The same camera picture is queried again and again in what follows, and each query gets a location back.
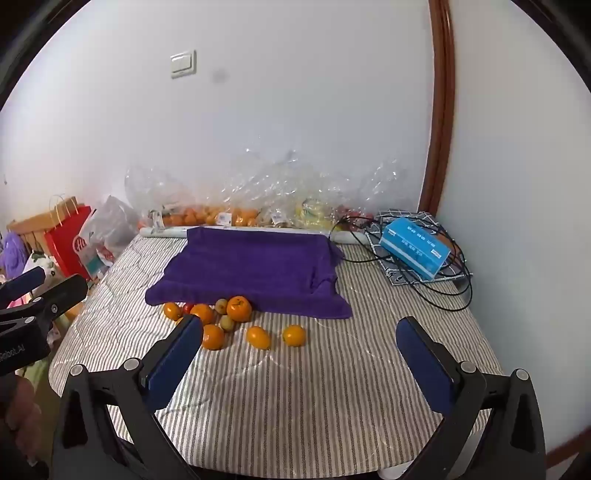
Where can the clear bag of tangerines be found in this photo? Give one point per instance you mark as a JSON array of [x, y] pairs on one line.
[[157, 194]]

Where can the large orange with stem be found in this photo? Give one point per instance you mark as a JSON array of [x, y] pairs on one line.
[[239, 308]]

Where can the white paper roll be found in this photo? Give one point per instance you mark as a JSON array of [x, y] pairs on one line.
[[161, 232]]

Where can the clear bag of small oranges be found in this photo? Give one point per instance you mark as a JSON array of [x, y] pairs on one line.
[[240, 216]]

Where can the clear bag of yellow fruit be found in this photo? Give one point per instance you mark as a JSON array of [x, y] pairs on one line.
[[311, 210]]

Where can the small red apple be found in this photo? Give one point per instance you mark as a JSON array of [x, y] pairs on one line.
[[187, 308]]

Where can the white floral cloth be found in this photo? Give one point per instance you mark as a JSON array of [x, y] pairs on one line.
[[44, 264]]

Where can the red paper bag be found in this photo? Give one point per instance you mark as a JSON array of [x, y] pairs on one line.
[[64, 244]]

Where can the clear bag of red fruit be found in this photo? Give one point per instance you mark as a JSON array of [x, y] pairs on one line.
[[364, 203]]

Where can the white light switch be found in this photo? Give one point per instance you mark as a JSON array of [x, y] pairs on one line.
[[183, 63]]

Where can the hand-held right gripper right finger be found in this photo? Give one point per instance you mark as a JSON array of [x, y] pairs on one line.
[[422, 364]]

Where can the small greenish brown fruit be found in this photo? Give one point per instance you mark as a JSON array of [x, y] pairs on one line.
[[221, 305], [227, 323]]

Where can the white plastic bag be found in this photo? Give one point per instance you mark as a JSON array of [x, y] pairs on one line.
[[111, 221]]

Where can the person's left hand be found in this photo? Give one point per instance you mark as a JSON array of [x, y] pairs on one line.
[[23, 408]]

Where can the dark checked cloth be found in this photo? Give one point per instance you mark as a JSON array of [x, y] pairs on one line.
[[397, 273]]

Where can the blue tissue box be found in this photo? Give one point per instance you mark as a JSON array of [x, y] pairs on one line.
[[415, 247]]

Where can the brown wooden door frame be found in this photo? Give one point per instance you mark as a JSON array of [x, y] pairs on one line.
[[443, 115]]

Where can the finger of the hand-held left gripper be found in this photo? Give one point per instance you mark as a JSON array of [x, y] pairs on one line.
[[25, 280], [64, 291]]

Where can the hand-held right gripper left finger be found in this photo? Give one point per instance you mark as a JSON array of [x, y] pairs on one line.
[[178, 362]]

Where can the purple towel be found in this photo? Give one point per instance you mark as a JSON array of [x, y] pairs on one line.
[[258, 267]]

